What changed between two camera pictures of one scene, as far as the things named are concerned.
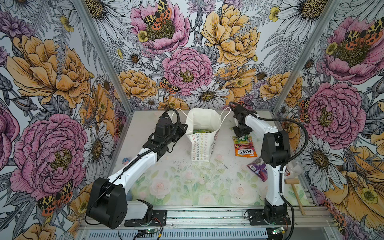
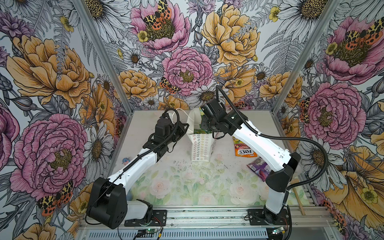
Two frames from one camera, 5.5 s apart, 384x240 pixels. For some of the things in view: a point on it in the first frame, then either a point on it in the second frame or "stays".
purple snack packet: (259, 166) stays
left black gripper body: (178, 134) stays
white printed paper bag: (202, 126) stays
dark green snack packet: (243, 140) -> (201, 130)
